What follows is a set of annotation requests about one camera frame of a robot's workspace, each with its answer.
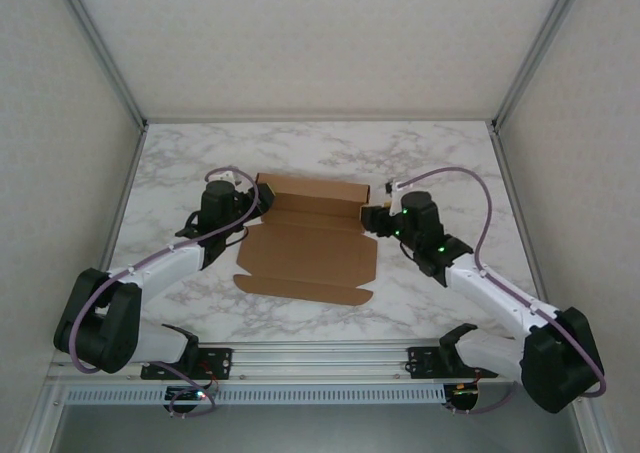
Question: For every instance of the brown corrugated cardboard box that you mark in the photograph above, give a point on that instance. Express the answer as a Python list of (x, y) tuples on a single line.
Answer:
[(305, 253)]

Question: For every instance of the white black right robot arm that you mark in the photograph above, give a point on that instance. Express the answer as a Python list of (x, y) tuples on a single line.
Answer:
[(500, 293)]

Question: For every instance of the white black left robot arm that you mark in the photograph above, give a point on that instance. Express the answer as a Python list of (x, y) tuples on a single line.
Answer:
[(170, 263)]

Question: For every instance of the small lit controller board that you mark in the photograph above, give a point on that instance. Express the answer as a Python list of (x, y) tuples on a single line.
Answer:
[(465, 393), (187, 395)]

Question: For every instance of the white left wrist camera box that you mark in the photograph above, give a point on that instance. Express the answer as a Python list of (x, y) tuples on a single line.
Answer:
[(229, 176)]

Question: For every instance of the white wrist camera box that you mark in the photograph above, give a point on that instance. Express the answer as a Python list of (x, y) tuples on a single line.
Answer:
[(229, 176), (395, 193)]

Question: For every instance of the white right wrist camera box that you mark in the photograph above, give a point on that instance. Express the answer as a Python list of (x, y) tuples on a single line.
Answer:
[(395, 193)]

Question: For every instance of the thin aluminium frame rail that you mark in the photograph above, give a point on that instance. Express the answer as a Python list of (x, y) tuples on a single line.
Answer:
[(320, 120)]

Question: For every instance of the aluminium table side rail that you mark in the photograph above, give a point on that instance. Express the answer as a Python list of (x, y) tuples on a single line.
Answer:
[(129, 168)]

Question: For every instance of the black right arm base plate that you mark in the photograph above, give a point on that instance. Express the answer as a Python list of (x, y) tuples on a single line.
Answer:
[(420, 363)]

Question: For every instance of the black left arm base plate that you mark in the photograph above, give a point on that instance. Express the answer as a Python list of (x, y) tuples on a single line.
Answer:
[(220, 360)]

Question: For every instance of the wide aluminium frame rail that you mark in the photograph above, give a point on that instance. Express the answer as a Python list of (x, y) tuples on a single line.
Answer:
[(320, 363)]

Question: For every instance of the aluminium frame corner post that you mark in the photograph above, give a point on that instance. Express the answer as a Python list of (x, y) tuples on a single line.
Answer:
[(102, 48), (538, 48)]

